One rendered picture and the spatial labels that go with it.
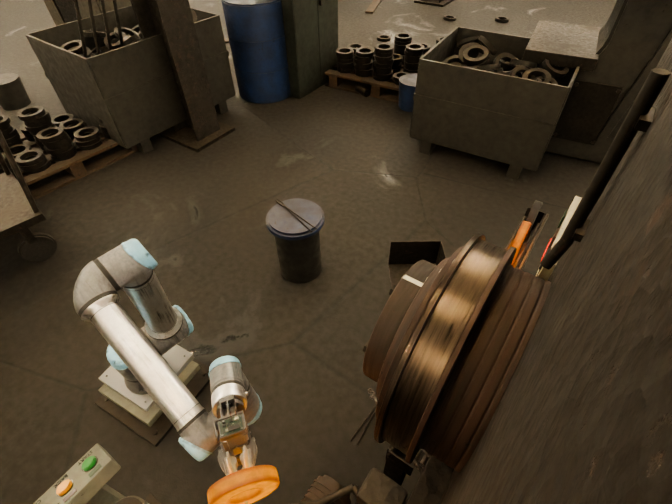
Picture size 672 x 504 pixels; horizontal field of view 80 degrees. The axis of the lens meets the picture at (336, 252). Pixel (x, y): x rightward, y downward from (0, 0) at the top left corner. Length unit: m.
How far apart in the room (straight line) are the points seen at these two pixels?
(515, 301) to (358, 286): 1.72
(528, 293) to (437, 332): 0.18
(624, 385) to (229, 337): 2.14
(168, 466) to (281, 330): 0.79
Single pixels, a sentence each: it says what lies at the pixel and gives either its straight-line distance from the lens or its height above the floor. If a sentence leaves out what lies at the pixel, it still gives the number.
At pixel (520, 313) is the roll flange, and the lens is 0.71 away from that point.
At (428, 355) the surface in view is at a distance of 0.65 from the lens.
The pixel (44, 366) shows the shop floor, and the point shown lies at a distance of 2.59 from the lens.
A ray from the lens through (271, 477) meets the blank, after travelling 1.01.
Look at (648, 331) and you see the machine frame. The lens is 0.20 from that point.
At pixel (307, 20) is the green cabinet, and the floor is 0.68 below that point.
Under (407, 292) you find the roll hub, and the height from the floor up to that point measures 1.25.
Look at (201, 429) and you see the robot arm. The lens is 1.26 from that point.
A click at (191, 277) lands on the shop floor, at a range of 2.59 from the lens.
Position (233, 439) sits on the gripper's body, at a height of 0.87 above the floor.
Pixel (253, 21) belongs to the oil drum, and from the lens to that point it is 4.09.
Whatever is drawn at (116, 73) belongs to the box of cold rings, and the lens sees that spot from 3.61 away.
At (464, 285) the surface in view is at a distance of 0.68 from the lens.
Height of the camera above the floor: 1.84
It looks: 46 degrees down
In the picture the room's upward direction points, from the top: 1 degrees counter-clockwise
